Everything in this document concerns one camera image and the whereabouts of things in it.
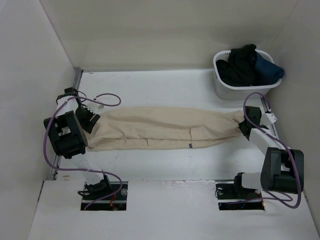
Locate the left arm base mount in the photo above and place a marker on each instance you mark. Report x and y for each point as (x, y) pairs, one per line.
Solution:
(105, 199)

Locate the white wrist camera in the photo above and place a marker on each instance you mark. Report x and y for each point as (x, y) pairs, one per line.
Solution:
(96, 108)
(268, 118)

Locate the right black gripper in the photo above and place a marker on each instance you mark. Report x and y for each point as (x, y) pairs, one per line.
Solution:
(241, 124)

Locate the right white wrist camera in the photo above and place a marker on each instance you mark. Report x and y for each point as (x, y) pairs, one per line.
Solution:
(268, 118)

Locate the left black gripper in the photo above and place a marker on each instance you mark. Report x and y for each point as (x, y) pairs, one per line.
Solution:
(88, 124)

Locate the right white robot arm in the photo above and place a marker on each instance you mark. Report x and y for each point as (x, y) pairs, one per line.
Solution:
(283, 168)

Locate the beige trousers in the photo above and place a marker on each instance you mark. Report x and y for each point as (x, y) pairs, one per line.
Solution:
(162, 128)

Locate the black garment in basket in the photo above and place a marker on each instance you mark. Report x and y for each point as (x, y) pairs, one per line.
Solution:
(239, 69)

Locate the white laundry basket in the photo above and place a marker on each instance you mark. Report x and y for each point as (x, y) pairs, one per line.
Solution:
(227, 92)

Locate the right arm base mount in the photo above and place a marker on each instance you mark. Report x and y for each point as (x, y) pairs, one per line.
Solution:
(236, 198)

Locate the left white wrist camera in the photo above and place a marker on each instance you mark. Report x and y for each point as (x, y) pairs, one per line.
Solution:
(96, 108)

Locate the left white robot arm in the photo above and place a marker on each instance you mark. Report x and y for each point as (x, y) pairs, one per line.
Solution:
(67, 133)

